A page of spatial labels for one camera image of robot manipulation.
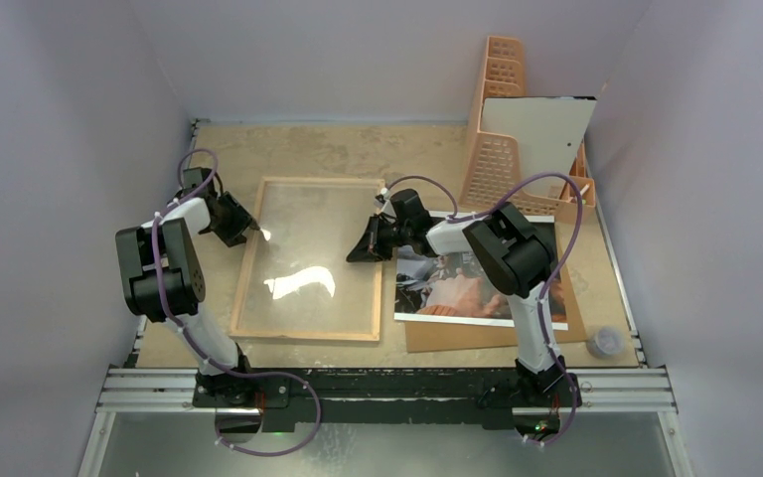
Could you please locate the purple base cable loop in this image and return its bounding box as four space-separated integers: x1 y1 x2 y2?
215 376 324 460

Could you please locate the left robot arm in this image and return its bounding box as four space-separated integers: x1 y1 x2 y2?
115 167 259 406

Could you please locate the brown cardboard backing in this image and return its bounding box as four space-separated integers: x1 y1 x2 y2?
404 224 588 355

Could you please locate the printed photo of driver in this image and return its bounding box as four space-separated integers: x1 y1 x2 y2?
429 218 557 317

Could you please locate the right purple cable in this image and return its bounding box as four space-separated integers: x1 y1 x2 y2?
378 172 585 370

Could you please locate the white wooden picture frame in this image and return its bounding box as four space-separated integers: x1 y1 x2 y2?
229 177 383 342

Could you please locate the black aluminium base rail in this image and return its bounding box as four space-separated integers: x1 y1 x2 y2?
94 367 679 432

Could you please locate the white board sheet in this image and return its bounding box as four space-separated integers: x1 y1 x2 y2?
481 96 597 179

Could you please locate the orange plastic file organizer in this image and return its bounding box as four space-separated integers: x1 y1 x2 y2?
459 36 596 222

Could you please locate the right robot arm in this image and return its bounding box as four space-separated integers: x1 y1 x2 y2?
346 189 565 404

